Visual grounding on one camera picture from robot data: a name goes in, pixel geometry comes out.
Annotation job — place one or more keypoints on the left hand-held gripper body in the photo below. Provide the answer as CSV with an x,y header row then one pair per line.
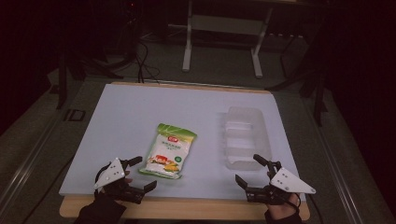
x,y
112,174

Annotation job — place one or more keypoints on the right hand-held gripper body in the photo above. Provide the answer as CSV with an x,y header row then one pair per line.
x,y
289,183

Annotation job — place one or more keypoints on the clear plastic tray container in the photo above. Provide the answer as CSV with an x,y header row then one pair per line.
x,y
246,140

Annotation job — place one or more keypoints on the green and white snack packet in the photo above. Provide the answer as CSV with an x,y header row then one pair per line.
x,y
168,152

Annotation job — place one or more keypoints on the person's left hand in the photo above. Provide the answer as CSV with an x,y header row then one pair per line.
x,y
128,180

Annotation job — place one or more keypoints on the person's right hand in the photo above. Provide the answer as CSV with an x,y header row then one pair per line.
x,y
281,211

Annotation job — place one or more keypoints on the white table mat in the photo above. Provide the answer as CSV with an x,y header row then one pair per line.
x,y
130,124

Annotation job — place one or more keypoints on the black metal stand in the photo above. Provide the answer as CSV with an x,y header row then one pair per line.
x,y
319,99

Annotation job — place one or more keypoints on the grey metal floor rail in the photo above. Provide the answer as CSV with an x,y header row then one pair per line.
x,y
336,174
28,168

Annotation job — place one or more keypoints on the black floor bracket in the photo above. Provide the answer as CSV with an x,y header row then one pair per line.
x,y
74,115

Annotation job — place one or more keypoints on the white metal stand frame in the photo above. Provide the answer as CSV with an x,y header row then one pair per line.
x,y
188,40

